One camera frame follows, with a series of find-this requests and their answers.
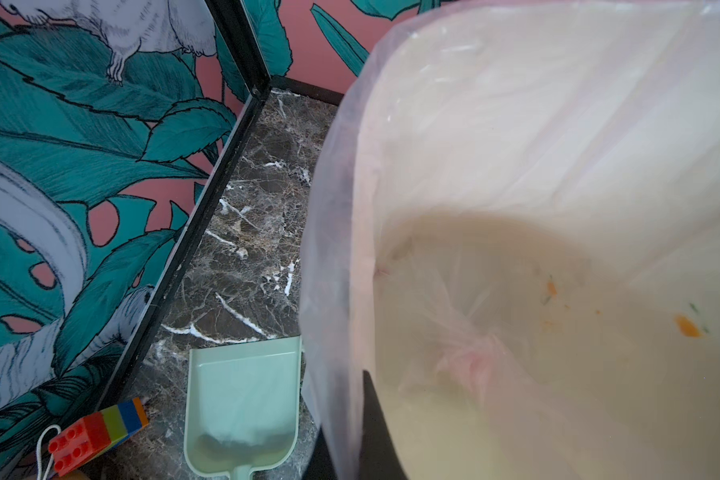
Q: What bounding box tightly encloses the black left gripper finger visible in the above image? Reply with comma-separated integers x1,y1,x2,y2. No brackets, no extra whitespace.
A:
302,371,408,480

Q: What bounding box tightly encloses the pale green dustpan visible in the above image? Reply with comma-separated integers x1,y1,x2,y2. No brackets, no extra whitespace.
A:
183,337,302,479

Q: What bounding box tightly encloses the cream trash bin with bag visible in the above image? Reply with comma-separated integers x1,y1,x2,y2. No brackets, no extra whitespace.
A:
299,1,720,479

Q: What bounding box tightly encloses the colourful toy brick block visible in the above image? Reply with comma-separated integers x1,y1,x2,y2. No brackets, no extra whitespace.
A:
47,398,149,477

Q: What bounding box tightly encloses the black left frame post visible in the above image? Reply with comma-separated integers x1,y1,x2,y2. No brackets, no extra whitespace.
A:
89,0,272,415

